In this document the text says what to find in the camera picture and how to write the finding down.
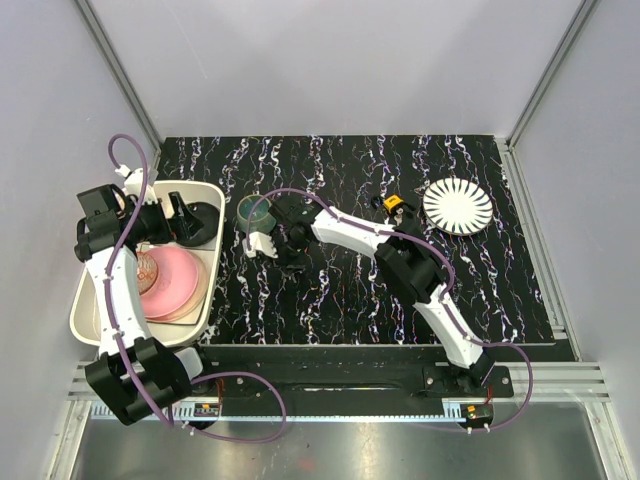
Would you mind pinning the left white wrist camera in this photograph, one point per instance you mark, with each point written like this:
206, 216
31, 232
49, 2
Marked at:
137, 182

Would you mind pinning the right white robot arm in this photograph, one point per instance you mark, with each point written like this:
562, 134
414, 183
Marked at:
413, 271

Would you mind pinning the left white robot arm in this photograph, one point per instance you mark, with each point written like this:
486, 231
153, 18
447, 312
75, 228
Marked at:
135, 375

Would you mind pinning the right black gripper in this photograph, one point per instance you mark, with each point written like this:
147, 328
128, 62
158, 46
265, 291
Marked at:
287, 262

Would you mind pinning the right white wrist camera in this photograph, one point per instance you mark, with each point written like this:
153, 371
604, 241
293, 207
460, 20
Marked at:
259, 243

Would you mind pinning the red patterned bowl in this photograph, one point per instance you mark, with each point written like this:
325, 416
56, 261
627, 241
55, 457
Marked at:
147, 272

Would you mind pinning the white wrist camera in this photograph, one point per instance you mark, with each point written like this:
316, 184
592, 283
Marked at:
259, 243
137, 182

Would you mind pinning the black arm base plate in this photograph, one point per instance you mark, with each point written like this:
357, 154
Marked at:
357, 381

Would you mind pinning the yellow padlock black shackle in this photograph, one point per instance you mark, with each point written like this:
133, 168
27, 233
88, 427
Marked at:
390, 205

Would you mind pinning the blue striped white plate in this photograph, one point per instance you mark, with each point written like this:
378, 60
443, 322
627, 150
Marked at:
457, 206

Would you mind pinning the pink plate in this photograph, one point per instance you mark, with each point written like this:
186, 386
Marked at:
180, 287

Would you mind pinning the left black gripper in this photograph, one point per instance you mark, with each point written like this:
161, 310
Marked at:
188, 222

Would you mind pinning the green ceramic mug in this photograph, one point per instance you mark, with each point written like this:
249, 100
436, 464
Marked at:
253, 215

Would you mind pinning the black bowl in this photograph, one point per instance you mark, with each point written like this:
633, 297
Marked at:
209, 215

